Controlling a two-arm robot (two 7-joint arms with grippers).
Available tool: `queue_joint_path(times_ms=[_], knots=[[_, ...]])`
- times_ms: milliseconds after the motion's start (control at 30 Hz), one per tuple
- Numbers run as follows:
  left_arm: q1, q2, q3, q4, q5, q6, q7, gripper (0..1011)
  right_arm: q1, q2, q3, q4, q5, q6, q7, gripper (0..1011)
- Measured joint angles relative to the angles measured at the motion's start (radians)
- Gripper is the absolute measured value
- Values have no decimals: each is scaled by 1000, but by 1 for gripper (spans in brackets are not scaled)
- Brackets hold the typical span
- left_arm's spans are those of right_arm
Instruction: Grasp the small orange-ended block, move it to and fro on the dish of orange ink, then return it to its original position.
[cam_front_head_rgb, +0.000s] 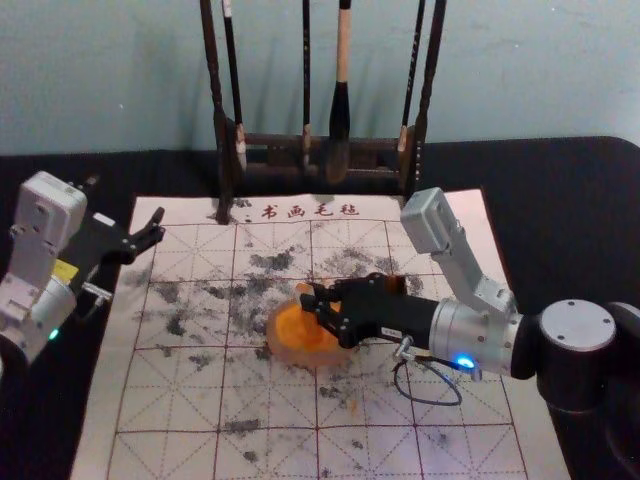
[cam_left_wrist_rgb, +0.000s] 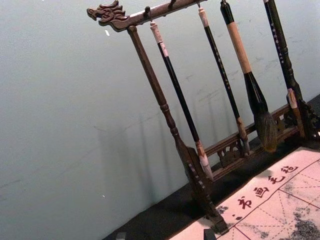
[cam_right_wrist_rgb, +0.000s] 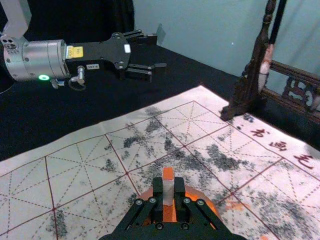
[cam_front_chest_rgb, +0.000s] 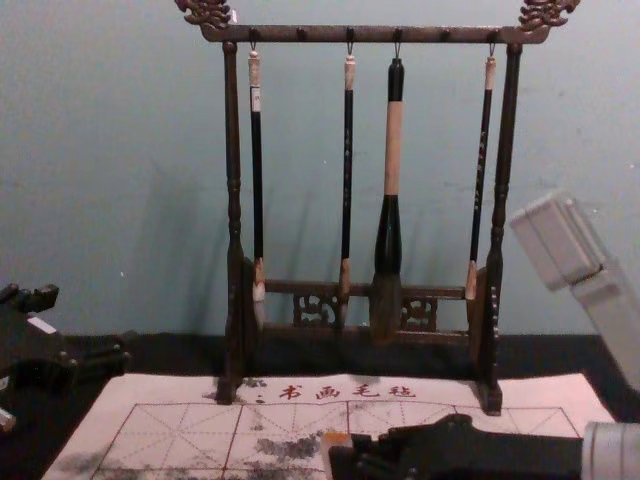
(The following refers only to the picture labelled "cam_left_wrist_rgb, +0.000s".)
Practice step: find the dark wooden dragon-head brush rack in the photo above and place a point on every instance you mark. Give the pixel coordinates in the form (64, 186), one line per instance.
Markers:
(110, 15)

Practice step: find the plain pale wall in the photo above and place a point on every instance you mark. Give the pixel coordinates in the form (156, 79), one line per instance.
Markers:
(62, 112)

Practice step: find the white felt mat, red grid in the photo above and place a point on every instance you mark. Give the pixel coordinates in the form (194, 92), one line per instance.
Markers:
(275, 212)

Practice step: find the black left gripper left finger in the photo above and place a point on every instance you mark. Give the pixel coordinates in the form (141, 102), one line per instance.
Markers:
(121, 236)

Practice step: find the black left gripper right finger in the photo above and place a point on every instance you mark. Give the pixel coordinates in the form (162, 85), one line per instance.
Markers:
(209, 235)

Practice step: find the black table cloth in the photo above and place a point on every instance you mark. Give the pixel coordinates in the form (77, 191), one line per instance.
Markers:
(162, 215)

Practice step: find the black brush with grey bristles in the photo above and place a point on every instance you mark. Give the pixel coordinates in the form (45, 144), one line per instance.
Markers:
(220, 62)

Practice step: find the black brush with brown bristles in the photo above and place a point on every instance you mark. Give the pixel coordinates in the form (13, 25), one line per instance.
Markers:
(275, 37)

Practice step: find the black brush with white bristles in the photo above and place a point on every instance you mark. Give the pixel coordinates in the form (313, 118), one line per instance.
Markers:
(175, 82)

